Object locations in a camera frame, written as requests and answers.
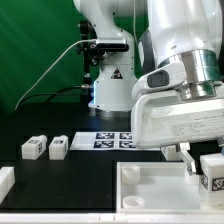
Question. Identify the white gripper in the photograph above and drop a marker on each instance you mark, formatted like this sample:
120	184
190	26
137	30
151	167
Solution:
163	119

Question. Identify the white square tabletop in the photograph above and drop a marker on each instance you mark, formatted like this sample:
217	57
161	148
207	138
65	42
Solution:
159	187

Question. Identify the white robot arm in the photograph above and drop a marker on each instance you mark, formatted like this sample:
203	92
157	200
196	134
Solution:
158	63

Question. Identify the white marker sheet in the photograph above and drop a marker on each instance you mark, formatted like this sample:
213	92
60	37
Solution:
103	141

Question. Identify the white obstacle piece left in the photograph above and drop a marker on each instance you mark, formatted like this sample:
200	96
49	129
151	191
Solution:
7	180

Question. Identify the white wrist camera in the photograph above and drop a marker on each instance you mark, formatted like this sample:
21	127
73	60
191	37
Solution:
167	77

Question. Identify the black camera stand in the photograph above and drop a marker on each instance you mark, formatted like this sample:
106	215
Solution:
91	57

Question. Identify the silver mounted camera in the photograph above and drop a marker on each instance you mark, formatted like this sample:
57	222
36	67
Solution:
112	45

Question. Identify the white front rail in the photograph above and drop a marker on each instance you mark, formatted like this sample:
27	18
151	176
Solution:
109	219

